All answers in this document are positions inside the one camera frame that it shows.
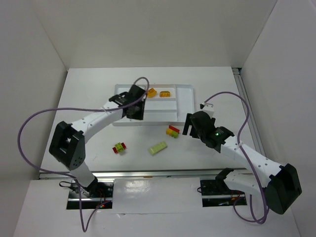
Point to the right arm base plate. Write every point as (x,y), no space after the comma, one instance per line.
(213,197)

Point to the orange yellow lego piece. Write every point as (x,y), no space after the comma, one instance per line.
(151,93)

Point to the white divided sorting tray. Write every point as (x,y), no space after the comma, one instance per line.
(168,110)

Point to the orange printed lego brick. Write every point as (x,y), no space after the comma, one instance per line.
(163,94)

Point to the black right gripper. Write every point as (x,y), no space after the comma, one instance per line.
(190,125)

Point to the red yellow green lego stack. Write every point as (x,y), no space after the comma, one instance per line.
(172,131)

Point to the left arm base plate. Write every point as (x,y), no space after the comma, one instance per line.
(102,196)

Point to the red green lego cluster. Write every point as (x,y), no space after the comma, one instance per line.
(119,147)

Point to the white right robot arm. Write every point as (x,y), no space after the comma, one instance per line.
(279,184)

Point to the long light green lego brick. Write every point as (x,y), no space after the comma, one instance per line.
(153,150)

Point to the aluminium rail right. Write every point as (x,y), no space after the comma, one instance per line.
(251,121)

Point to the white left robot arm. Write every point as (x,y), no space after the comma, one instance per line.
(69,139)

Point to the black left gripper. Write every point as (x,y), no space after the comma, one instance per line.
(136,111)

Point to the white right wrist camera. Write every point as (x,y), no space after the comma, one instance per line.
(207,108)

